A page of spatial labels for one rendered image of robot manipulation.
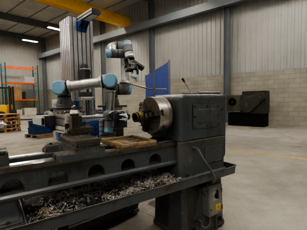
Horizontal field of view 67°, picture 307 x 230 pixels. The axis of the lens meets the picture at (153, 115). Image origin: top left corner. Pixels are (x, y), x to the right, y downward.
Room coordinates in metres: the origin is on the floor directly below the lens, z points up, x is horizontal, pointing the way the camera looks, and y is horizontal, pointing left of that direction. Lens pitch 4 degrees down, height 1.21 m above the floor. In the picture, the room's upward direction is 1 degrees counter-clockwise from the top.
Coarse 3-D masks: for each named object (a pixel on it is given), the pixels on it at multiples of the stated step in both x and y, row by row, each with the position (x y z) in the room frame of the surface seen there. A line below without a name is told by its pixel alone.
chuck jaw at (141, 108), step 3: (141, 102) 1.98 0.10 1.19; (144, 102) 2.00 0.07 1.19; (141, 105) 1.97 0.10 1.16; (144, 105) 1.97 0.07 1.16; (141, 108) 1.93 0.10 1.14; (144, 108) 1.95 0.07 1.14; (147, 108) 1.96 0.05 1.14; (144, 111) 1.92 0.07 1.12; (147, 111) 1.94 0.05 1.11; (150, 111) 1.97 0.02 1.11
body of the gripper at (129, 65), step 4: (128, 56) 1.91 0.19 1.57; (132, 56) 1.92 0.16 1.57; (124, 60) 1.93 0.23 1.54; (128, 60) 1.91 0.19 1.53; (132, 60) 1.93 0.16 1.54; (128, 64) 1.87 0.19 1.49; (132, 64) 1.90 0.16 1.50; (136, 64) 1.91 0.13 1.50; (128, 68) 1.87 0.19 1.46; (132, 68) 1.88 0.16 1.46
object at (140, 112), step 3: (138, 111) 1.88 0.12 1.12; (141, 111) 1.87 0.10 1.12; (132, 114) 1.87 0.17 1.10; (135, 114) 1.84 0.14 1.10; (138, 114) 1.85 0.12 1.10; (141, 114) 1.85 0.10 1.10; (132, 117) 1.88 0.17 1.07; (135, 117) 1.90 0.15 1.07; (138, 117) 1.84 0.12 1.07; (141, 117) 1.85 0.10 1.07; (135, 120) 1.85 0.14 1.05; (138, 120) 1.85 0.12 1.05; (141, 120) 1.86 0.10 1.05
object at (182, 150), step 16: (192, 144) 1.94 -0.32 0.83; (208, 144) 2.05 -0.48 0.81; (224, 144) 2.19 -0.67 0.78; (176, 160) 1.90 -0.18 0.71; (192, 160) 1.94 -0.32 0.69; (208, 160) 2.04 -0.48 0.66; (176, 176) 1.90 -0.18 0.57; (192, 176) 1.93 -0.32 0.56; (176, 192) 1.97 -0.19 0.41; (192, 192) 1.98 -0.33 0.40; (160, 208) 2.15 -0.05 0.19; (176, 208) 1.96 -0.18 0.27; (192, 208) 1.97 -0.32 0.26; (160, 224) 2.12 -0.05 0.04; (176, 224) 1.95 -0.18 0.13; (192, 224) 1.96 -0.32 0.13
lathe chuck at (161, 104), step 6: (150, 102) 1.93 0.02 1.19; (156, 102) 1.86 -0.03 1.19; (162, 102) 1.88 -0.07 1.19; (150, 108) 1.93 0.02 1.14; (156, 108) 1.86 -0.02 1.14; (162, 108) 1.84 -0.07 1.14; (168, 108) 1.87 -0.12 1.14; (168, 114) 1.86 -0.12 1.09; (156, 120) 1.86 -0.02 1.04; (162, 120) 1.83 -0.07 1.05; (168, 120) 1.86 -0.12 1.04; (150, 126) 1.93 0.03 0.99; (156, 126) 1.86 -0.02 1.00; (150, 132) 1.93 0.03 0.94; (156, 132) 1.88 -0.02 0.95; (162, 132) 1.93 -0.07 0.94
